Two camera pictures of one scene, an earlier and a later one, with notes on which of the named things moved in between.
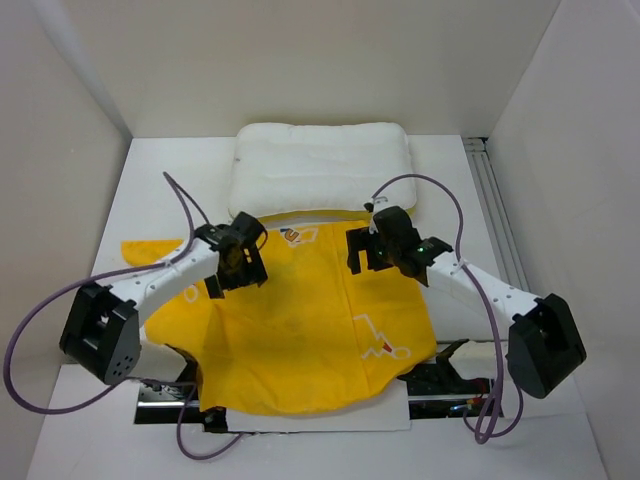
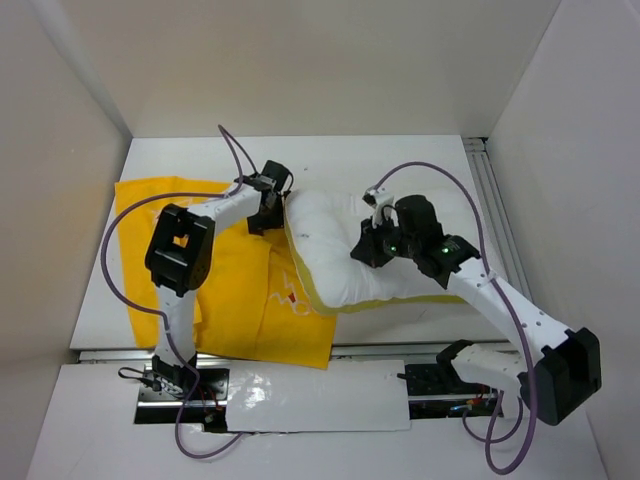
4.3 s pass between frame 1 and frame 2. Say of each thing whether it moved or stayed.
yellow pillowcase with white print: moved
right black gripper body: stayed
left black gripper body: moved
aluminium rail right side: stayed
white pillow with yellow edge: moved
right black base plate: stayed
